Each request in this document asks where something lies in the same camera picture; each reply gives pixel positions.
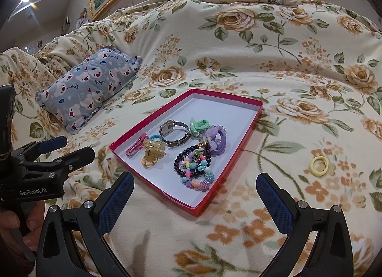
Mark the green hair clip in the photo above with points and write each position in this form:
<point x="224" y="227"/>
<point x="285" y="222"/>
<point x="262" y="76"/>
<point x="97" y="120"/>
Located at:
<point x="198" y="126"/>

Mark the amber claw hair clip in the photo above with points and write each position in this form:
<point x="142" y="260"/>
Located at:
<point x="152" y="147"/>

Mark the pink hair clip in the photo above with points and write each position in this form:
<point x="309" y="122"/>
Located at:
<point x="134" y="147"/>

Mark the red shallow box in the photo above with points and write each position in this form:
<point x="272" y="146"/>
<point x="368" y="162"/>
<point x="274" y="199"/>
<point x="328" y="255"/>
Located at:
<point x="206" y="107"/>

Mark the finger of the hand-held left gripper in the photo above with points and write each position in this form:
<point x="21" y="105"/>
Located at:
<point x="52" y="144"/>
<point x="79" y="156"/>

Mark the grey bear print pillow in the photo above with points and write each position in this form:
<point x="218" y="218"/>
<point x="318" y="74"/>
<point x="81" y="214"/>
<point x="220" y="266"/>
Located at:
<point x="89" y="86"/>

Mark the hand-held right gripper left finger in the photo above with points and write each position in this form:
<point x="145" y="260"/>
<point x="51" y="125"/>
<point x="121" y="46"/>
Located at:
<point x="115" y="202"/>

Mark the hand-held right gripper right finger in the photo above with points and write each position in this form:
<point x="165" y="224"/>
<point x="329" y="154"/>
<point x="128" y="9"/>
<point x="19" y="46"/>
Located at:
<point x="274" y="202"/>

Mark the silver wristwatch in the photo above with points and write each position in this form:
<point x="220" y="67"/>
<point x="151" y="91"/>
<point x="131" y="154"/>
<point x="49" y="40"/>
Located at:
<point x="165" y="129"/>

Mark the person's left hand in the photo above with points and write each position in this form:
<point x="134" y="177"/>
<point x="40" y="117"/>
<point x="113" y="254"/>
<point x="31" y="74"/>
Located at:
<point x="32" y="230"/>

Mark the floral blanket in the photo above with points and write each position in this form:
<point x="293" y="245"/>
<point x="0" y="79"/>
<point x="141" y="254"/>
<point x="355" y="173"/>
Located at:
<point x="268" y="56"/>

